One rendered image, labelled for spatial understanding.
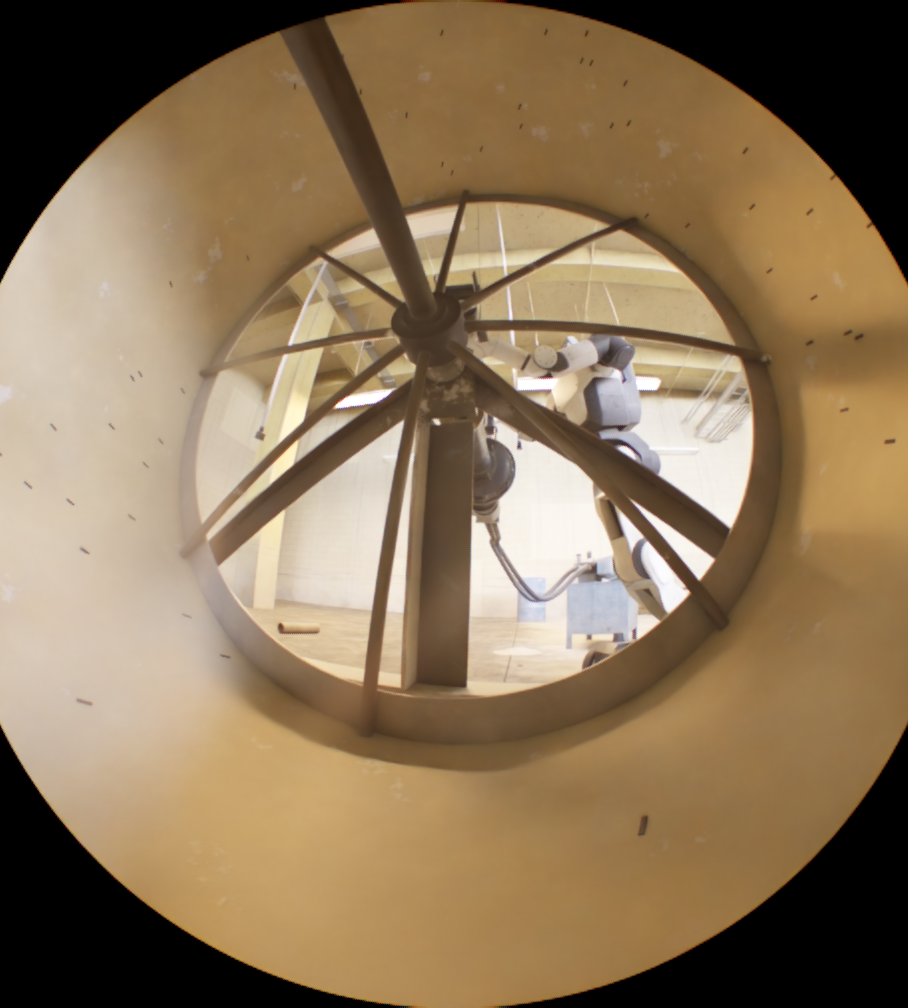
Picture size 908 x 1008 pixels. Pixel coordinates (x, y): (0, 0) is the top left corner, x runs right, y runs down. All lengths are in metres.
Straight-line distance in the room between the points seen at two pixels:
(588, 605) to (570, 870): 2.55
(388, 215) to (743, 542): 0.77
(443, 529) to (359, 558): 9.34
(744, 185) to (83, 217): 1.55
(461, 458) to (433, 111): 1.14
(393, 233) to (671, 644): 0.77
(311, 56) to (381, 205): 0.27
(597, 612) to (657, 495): 2.05
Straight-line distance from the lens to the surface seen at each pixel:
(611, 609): 2.72
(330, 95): 0.54
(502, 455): 1.38
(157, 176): 1.26
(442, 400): 0.80
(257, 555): 5.43
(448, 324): 0.69
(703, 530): 0.78
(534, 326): 0.72
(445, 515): 0.77
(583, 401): 1.27
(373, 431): 0.84
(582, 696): 0.55
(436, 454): 0.83
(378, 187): 0.56
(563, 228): 7.37
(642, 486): 0.75
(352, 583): 10.11
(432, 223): 3.78
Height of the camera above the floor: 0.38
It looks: 16 degrees up
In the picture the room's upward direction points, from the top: 2 degrees clockwise
